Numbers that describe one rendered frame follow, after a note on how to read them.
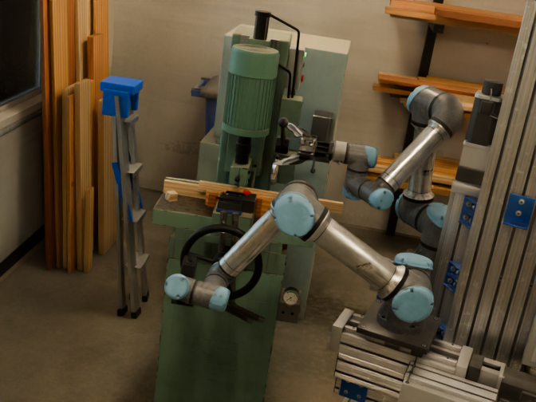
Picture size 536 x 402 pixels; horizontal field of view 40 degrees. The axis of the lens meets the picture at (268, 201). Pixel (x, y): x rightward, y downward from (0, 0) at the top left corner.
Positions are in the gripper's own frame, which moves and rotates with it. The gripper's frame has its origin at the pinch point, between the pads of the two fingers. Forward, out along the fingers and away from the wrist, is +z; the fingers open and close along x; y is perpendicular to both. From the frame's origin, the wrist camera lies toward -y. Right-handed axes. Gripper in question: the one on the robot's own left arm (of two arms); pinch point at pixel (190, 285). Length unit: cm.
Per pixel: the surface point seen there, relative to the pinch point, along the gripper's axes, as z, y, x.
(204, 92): 169, -120, -31
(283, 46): 12, -95, 18
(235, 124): 3, -60, 6
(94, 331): 104, 25, -54
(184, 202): 21.8, -31.4, -9.9
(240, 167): 14.0, -46.2, 9.5
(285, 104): 23, -75, 22
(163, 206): 15.6, -27.8, -16.7
